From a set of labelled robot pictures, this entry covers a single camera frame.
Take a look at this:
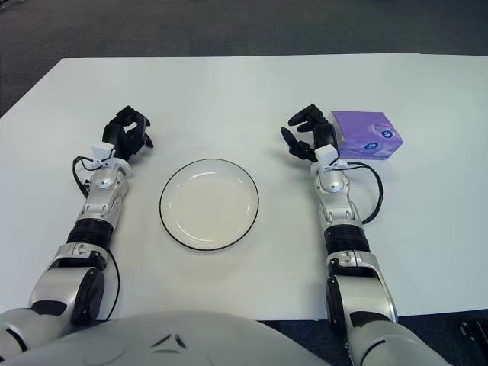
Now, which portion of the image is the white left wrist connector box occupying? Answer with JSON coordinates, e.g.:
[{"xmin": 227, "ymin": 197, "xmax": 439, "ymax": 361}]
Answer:
[{"xmin": 90, "ymin": 143, "xmax": 115, "ymax": 164}]

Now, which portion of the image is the silver robot torso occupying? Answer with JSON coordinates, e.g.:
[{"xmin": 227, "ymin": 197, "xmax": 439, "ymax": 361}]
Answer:
[{"xmin": 0, "ymin": 310, "xmax": 355, "ymax": 366}]

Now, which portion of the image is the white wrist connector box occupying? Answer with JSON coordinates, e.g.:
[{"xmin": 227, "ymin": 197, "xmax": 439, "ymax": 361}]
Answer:
[
  {"xmin": 314, "ymin": 143, "xmax": 348, "ymax": 171},
  {"xmin": 90, "ymin": 143, "xmax": 115, "ymax": 164}
]

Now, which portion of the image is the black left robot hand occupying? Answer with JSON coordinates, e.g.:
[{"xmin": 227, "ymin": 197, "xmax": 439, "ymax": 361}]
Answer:
[{"xmin": 101, "ymin": 105, "xmax": 155, "ymax": 165}]

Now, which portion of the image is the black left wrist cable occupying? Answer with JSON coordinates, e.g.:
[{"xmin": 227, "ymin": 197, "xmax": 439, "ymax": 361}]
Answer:
[{"xmin": 72, "ymin": 154, "xmax": 100, "ymax": 197}]

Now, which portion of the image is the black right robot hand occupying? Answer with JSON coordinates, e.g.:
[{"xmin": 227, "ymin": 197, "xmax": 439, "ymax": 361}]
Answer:
[{"xmin": 280, "ymin": 103, "xmax": 340, "ymax": 161}]

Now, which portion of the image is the purple tissue paper pack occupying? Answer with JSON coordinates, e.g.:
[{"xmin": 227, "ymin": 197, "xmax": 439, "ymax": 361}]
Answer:
[{"xmin": 329, "ymin": 110, "xmax": 404, "ymax": 158}]

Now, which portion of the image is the white plate with black rim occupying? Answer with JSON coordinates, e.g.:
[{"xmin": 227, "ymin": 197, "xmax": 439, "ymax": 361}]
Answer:
[{"xmin": 159, "ymin": 158, "xmax": 261, "ymax": 252}]

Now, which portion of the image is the thin black left elbow cable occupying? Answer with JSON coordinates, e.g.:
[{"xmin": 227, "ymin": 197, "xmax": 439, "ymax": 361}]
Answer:
[{"xmin": 93, "ymin": 247, "xmax": 122, "ymax": 321}]

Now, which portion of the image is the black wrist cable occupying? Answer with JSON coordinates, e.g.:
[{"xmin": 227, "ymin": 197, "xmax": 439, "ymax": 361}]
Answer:
[
  {"xmin": 72, "ymin": 154, "xmax": 100, "ymax": 197},
  {"xmin": 341, "ymin": 162, "xmax": 384, "ymax": 225}
]

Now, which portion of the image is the white right wrist connector box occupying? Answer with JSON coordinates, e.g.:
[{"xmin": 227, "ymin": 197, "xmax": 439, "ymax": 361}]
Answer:
[{"xmin": 314, "ymin": 143, "xmax": 348, "ymax": 171}]

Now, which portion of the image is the black object on floor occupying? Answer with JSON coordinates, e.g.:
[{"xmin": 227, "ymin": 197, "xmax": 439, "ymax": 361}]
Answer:
[{"xmin": 459, "ymin": 319, "xmax": 488, "ymax": 346}]

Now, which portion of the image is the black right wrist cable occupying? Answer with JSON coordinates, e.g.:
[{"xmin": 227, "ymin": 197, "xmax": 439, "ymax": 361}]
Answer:
[{"xmin": 341, "ymin": 162, "xmax": 384, "ymax": 225}]

